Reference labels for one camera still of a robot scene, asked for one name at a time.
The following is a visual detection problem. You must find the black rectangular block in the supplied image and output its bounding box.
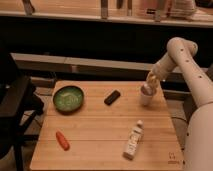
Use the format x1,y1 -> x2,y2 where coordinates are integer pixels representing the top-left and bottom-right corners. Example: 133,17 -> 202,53
104,90 -> 120,105

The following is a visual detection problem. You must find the black cable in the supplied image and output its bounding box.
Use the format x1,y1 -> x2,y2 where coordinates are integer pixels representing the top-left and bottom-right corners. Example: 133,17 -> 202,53
170,115 -> 190,152

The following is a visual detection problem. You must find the black chair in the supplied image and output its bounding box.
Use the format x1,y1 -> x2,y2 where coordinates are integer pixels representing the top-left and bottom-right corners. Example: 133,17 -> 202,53
0,40 -> 44,171

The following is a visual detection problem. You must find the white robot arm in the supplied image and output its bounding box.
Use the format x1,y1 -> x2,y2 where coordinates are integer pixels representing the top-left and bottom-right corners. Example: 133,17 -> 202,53
146,37 -> 213,171

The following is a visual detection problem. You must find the white plastic bottle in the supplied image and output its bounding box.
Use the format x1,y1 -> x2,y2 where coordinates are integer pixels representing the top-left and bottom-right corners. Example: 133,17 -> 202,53
123,120 -> 144,160

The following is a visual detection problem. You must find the white ceramic cup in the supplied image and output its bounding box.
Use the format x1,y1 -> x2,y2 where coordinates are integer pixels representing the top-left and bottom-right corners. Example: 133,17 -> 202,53
140,84 -> 156,106

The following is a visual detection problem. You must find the green ceramic bowl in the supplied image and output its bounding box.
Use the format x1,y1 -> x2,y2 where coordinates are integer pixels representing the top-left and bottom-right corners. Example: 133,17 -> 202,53
53,86 -> 84,113

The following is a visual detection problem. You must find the wooden table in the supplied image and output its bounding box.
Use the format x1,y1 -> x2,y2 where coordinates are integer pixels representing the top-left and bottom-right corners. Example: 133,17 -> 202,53
30,81 -> 183,171

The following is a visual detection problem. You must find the orange carrot toy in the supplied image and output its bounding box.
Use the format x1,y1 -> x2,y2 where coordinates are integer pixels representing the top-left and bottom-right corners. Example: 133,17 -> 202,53
56,131 -> 70,151

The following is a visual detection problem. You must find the white sponge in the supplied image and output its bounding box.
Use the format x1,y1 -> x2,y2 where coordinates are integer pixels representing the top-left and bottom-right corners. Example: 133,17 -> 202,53
141,85 -> 152,95

